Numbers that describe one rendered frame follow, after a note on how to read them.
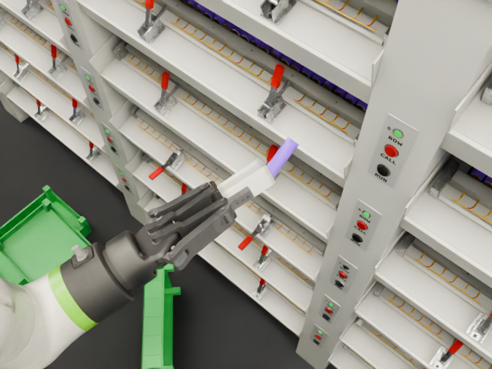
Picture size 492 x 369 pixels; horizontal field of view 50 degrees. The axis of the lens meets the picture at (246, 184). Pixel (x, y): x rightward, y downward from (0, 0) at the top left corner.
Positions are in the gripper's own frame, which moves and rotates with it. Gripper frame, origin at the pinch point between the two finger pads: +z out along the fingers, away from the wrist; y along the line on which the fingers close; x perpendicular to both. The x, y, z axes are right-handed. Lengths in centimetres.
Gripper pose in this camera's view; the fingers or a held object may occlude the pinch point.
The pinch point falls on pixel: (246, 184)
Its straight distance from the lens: 72.9
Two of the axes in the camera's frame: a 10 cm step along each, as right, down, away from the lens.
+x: 4.1, 7.3, 5.5
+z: 8.3, -5.5, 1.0
